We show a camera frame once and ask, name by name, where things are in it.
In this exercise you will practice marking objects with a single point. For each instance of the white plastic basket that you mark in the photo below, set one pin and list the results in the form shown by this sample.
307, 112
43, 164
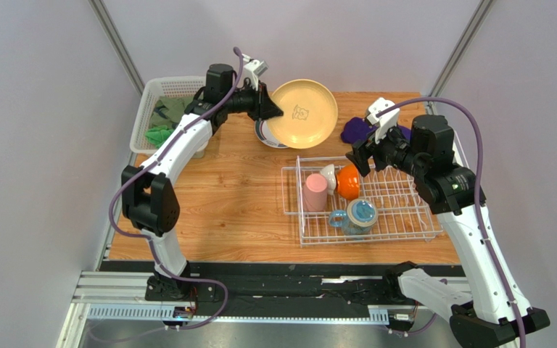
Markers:
173, 87

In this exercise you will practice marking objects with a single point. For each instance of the bright green cloth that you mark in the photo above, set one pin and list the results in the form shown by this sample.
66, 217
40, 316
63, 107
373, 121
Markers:
158, 135

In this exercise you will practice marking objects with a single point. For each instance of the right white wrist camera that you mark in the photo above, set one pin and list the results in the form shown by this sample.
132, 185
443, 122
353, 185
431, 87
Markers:
383, 115

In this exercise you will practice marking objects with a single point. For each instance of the purple cloth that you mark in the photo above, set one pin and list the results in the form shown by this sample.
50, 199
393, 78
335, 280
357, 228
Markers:
357, 129

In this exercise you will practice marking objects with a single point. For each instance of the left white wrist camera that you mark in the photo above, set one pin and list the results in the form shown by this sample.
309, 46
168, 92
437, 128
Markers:
252, 70

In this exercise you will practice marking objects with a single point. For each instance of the white wire dish rack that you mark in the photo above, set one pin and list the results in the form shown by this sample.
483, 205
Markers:
386, 208

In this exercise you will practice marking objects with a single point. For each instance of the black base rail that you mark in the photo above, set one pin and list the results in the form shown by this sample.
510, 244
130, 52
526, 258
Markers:
271, 290

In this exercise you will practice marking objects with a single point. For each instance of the yellow bear plate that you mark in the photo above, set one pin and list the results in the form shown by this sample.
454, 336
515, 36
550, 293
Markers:
310, 114

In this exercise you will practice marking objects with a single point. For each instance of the white patterned small bowl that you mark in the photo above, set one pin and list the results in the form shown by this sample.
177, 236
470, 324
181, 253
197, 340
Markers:
328, 172

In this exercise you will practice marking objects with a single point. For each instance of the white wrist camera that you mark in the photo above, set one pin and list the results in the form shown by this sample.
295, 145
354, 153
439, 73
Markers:
252, 70
383, 115

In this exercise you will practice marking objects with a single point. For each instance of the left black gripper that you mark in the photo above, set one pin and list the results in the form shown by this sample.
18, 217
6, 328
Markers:
262, 107

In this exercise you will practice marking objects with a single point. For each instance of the orange bowl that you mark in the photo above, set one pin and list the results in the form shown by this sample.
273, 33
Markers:
348, 182

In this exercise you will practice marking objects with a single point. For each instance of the olive green cloth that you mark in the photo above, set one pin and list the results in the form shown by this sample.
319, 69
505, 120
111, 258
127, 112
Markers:
168, 111

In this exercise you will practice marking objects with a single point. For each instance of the blue glass mug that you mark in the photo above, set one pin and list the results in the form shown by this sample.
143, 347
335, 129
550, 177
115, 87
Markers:
356, 219

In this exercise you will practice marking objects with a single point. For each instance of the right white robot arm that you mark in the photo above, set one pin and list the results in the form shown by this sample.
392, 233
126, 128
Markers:
494, 313

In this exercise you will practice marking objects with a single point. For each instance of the white plate green red rim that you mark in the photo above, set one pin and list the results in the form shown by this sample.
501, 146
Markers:
265, 135

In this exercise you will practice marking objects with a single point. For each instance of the pink cup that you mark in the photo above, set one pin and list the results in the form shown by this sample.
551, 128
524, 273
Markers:
315, 193

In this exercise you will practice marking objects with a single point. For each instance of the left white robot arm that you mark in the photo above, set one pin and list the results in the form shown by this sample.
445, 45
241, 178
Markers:
148, 198

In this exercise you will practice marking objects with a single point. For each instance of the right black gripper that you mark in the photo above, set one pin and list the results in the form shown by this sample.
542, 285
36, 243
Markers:
369, 151

